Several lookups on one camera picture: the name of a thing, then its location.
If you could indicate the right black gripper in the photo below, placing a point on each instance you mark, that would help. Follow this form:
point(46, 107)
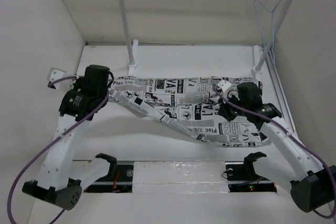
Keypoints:
point(223, 111)

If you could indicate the newspaper print trousers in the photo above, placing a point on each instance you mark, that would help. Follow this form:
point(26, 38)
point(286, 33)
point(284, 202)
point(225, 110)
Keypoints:
point(189, 106)

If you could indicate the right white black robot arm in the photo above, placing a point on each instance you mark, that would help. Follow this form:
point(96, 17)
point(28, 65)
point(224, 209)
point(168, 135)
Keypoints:
point(309, 180)

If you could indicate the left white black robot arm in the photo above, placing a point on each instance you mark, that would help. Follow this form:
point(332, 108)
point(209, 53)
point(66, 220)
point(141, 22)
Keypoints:
point(55, 183)

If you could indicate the white foam block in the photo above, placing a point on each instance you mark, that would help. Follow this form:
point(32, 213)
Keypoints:
point(171, 177)

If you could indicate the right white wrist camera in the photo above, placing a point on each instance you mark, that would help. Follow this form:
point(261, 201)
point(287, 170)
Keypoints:
point(226, 89)

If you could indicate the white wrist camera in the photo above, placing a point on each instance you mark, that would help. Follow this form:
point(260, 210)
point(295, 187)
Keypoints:
point(226, 89)
point(59, 79)

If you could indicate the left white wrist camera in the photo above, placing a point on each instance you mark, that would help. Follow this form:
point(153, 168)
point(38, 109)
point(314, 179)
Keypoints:
point(59, 79)

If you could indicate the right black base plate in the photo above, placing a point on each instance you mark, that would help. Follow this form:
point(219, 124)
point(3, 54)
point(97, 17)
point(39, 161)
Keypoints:
point(241, 180)

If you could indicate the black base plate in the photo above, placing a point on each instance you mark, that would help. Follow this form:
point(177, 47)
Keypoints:
point(241, 180)
point(122, 182)

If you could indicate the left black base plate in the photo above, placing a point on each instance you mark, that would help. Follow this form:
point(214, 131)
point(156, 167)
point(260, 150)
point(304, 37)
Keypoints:
point(122, 182)

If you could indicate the light blue wire hanger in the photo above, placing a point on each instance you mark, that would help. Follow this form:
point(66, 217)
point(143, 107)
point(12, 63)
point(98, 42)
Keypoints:
point(270, 24)

